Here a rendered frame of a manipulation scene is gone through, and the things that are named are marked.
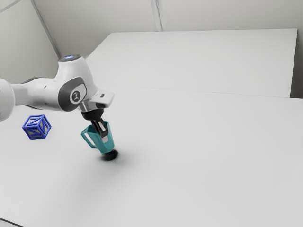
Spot teal faceted mug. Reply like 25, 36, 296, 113
80, 121, 116, 155

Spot blue letter block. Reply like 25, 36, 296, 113
22, 114, 52, 140

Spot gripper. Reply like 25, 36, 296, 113
81, 108, 110, 144

